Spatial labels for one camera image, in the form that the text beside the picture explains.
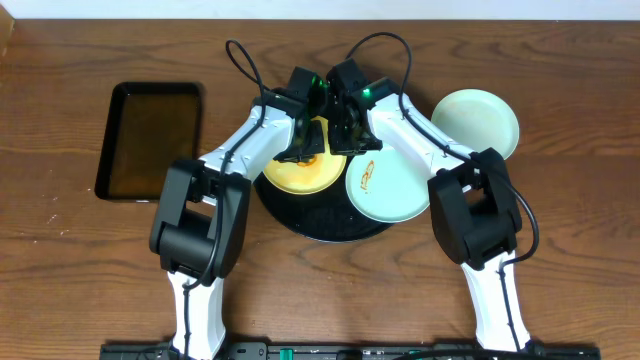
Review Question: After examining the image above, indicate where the orange green scrub sponge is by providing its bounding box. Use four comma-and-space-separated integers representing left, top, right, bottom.
297, 155, 317, 167

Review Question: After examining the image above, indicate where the yellow plate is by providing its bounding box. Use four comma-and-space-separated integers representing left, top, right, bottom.
263, 139, 347, 195

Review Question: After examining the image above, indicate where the light blue plate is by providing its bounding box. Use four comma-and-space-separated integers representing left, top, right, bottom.
431, 89, 520, 159
345, 145, 430, 223

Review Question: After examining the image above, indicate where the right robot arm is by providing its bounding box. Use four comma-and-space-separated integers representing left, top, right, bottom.
330, 78, 532, 352

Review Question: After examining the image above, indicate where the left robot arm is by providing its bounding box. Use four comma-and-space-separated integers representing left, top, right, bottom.
149, 94, 324, 359

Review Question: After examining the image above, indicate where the black round tray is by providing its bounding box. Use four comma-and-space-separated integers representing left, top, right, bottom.
254, 170, 392, 243

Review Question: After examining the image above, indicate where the black rectangular water tray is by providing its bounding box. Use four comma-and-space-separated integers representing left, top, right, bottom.
94, 82, 203, 202

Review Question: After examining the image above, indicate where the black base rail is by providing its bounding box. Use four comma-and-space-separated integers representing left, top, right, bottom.
98, 340, 601, 360

